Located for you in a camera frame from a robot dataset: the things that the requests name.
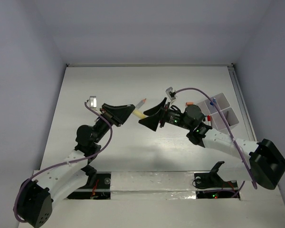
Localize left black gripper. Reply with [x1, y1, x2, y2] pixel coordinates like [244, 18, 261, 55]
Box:
[93, 104, 134, 143]

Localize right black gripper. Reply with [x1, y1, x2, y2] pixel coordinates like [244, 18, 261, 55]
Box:
[139, 97, 193, 131]

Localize yellow highlighter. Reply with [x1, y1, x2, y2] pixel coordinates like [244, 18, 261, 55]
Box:
[132, 109, 146, 119]

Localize blue-cap glue tube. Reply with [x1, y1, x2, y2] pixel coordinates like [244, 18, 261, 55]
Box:
[210, 98, 217, 106]

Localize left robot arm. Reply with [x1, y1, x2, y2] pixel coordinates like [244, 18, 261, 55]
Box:
[13, 102, 135, 228]

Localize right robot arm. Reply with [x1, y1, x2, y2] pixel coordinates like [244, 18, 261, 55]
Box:
[139, 99, 285, 190]

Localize white divided organizer box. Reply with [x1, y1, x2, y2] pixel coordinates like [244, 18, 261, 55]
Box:
[196, 93, 239, 134]

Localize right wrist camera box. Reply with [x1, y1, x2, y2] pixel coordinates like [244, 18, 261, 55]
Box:
[166, 87, 177, 104]

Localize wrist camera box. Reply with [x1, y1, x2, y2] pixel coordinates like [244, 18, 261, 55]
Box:
[166, 87, 177, 104]
[88, 96, 97, 109]

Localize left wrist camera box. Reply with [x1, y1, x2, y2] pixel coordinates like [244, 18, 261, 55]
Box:
[88, 96, 97, 109]

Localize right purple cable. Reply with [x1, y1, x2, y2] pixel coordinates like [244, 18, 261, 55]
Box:
[174, 87, 258, 190]

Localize purple cable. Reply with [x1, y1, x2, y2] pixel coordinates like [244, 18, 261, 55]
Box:
[13, 101, 114, 222]
[174, 87, 258, 190]

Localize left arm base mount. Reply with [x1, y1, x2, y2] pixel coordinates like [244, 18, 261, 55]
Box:
[66, 165, 111, 200]

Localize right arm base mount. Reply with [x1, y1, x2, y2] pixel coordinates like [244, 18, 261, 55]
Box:
[192, 161, 240, 200]

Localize aluminium side rail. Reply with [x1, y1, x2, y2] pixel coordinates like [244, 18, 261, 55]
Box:
[225, 65, 259, 142]

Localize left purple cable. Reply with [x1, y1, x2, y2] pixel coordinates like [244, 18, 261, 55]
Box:
[13, 101, 114, 222]

